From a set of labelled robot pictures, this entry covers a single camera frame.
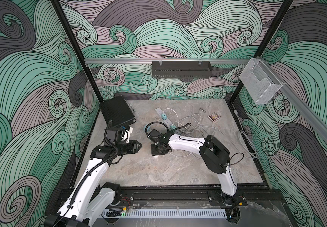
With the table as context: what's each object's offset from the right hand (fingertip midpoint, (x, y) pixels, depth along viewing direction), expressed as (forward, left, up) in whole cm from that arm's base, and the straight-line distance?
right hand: (152, 154), depth 89 cm
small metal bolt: (+39, -39, -1) cm, 55 cm away
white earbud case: (-3, -2, +4) cm, 5 cm away
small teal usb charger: (+26, -8, +6) cm, 28 cm away
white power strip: (+25, -10, +1) cm, 27 cm away
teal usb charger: (+17, -15, +6) cm, 23 cm away
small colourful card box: (+30, -48, +1) cm, 56 cm away
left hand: (-1, +6, +16) cm, 18 cm away
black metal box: (+35, +29, +4) cm, 46 cm away
